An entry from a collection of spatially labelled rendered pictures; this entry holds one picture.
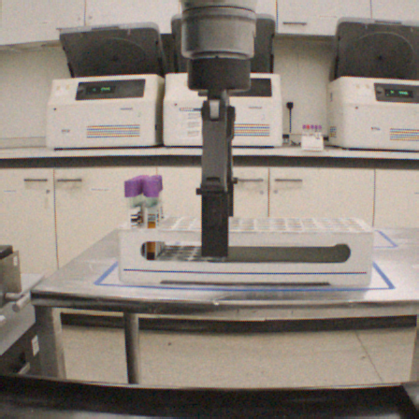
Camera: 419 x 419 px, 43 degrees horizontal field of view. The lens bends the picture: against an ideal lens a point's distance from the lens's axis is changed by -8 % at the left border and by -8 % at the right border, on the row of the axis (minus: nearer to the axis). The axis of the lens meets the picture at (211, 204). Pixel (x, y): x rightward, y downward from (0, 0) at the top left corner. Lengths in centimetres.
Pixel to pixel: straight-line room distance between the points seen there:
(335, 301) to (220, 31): 32
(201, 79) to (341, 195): 205
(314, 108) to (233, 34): 263
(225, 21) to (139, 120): 201
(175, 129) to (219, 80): 198
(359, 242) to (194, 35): 30
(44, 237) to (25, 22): 120
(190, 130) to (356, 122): 78
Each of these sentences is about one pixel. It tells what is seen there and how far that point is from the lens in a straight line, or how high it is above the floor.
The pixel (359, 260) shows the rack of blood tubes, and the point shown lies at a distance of 65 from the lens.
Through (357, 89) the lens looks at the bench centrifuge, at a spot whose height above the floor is 120.
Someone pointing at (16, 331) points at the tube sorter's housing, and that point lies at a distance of 91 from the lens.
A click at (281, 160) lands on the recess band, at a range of 265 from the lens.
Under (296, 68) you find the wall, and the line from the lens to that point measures 326.
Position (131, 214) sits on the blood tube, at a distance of 65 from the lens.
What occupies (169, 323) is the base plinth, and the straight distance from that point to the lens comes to 282.
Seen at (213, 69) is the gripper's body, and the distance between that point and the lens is 64.
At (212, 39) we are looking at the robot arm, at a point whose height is 110.
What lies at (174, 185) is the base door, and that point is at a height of 73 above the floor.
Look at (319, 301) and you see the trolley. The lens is 59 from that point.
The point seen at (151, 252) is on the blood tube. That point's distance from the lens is 65.
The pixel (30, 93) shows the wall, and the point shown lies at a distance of 347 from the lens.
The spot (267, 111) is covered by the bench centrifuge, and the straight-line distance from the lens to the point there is 260.
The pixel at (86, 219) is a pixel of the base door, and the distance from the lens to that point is 272.
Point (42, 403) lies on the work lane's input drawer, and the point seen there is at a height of 80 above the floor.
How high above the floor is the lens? 100
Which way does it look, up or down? 8 degrees down
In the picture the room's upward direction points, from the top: straight up
